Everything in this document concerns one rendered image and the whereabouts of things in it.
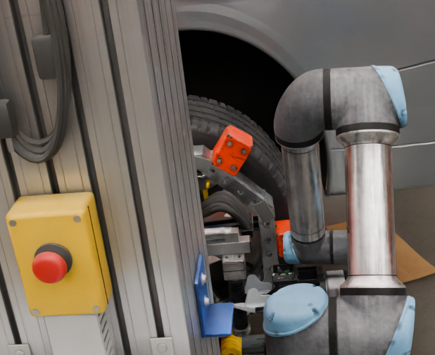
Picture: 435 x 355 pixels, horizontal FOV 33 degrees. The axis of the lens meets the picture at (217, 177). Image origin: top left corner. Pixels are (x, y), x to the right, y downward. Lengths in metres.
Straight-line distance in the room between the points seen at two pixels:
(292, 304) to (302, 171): 0.29
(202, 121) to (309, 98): 0.55
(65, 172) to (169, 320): 0.22
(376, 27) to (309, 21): 0.19
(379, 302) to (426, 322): 1.74
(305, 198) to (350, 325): 0.32
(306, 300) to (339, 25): 1.03
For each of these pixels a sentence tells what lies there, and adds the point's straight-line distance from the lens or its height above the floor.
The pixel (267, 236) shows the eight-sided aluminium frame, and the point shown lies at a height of 0.88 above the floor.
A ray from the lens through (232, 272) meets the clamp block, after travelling 1.66.
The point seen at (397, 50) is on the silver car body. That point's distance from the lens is 2.20.
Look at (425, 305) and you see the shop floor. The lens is 3.14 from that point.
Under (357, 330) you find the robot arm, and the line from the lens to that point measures 1.31.
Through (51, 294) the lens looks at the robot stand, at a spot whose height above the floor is 1.36.
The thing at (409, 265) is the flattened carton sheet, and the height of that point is 0.01.
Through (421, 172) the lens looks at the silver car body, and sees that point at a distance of 2.35.
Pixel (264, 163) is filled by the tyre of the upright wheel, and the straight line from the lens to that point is 1.87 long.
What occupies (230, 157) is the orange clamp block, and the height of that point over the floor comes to 1.11.
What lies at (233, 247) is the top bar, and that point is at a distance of 1.66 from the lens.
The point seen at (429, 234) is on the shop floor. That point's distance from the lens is 3.62.
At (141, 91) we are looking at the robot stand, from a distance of 0.77.
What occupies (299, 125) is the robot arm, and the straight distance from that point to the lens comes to 1.39.
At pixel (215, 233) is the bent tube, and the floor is 1.01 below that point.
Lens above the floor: 1.80
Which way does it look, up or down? 25 degrees down
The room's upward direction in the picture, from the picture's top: 7 degrees counter-clockwise
